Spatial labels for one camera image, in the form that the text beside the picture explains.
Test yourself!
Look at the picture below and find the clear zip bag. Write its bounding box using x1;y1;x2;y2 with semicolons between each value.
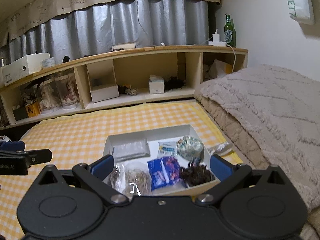
103;163;125;193

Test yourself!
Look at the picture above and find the dark brown hair scrunchie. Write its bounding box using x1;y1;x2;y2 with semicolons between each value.
180;163;215;186

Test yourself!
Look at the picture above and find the bag of rubber bands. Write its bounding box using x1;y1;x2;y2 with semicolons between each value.
124;161;151;198

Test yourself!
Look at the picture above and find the blue floral silk pouch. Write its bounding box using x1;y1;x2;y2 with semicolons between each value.
177;135;204;162

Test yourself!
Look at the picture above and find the silver foil packet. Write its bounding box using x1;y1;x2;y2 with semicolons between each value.
112;139;151;162

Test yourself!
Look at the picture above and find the blue tissue packet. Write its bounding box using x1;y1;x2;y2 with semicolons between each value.
148;157;186;194

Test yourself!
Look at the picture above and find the blue white foil sachet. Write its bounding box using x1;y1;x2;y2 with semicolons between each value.
157;141;177;158

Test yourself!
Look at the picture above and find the yellow checked bed sheet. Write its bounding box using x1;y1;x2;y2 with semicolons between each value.
0;101;244;240

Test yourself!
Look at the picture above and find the yellow small box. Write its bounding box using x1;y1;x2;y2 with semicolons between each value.
25;101;41;118

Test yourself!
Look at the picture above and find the white shallow cardboard box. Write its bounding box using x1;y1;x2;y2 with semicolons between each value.
103;125;220;196

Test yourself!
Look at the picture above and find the pink doll in clear case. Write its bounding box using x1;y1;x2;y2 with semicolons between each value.
55;75;77;109

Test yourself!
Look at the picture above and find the beige fluffy blanket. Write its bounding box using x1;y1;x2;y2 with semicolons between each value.
194;65;319;239

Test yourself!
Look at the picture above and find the white storage box on shelf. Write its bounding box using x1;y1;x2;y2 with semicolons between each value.
1;53;50;86

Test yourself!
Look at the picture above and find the roll of tape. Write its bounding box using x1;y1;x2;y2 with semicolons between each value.
41;57;56;69

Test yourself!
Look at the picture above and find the open white small box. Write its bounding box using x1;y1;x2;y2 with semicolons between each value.
87;60;119;103

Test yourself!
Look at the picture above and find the white tissue box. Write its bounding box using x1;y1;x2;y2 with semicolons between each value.
149;75;165;94

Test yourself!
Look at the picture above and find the wooden headboard shelf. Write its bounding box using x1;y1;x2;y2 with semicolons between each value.
1;46;248;127

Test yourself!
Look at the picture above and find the book on shelf top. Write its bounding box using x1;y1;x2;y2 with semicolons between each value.
110;42;136;51

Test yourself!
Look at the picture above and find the white charger adapter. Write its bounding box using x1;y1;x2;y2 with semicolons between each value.
208;30;227;47

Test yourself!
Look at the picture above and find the silver curtain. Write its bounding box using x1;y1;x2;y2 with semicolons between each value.
1;0;209;63

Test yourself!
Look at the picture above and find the green glass bottle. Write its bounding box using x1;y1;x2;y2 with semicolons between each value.
224;14;236;48

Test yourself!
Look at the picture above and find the tangled cord bundle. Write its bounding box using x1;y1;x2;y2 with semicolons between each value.
118;84;138;97

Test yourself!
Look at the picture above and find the white charger cable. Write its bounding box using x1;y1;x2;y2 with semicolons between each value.
133;0;237;74

